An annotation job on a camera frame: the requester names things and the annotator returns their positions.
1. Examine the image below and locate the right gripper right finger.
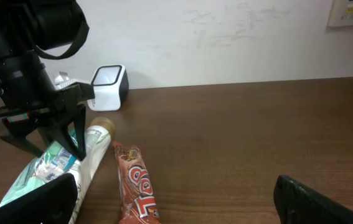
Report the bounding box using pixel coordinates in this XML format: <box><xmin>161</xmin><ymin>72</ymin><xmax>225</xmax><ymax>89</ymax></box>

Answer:
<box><xmin>273</xmin><ymin>175</ymin><xmax>353</xmax><ymax>224</ymax></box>

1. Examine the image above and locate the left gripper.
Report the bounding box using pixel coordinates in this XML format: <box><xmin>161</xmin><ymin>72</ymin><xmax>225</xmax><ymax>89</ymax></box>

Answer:
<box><xmin>0</xmin><ymin>82</ymin><xmax>95</xmax><ymax>161</ymax></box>

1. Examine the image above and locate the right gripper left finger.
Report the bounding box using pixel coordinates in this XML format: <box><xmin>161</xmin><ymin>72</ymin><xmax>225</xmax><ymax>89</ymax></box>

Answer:
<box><xmin>0</xmin><ymin>174</ymin><xmax>78</xmax><ymax>224</ymax></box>

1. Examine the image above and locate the teal snack packet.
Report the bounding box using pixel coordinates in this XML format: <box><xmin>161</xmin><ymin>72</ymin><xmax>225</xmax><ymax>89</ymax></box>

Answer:
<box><xmin>0</xmin><ymin>141</ymin><xmax>88</xmax><ymax>207</ymax></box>

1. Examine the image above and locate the white tube with brown cap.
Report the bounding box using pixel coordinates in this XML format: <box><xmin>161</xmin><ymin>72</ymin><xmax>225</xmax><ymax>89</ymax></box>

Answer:
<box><xmin>67</xmin><ymin>117</ymin><xmax>116</xmax><ymax>224</ymax></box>

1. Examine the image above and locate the orange-brown chocolate bar wrapper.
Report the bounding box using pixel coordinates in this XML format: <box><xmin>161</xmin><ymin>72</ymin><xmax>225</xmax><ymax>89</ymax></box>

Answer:
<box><xmin>113</xmin><ymin>142</ymin><xmax>161</xmax><ymax>224</ymax></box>

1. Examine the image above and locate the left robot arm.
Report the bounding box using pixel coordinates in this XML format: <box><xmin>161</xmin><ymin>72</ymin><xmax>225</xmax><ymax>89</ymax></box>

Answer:
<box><xmin>0</xmin><ymin>0</ymin><xmax>95</xmax><ymax>160</ymax></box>

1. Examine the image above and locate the white barcode scanner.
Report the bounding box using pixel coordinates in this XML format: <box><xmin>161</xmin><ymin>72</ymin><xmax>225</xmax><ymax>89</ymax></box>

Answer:
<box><xmin>87</xmin><ymin>64</ymin><xmax>129</xmax><ymax>111</ymax></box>

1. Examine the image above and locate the wall control panel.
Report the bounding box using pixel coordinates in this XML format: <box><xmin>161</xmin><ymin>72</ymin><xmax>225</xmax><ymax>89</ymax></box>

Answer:
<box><xmin>327</xmin><ymin>0</ymin><xmax>353</xmax><ymax>27</ymax></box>

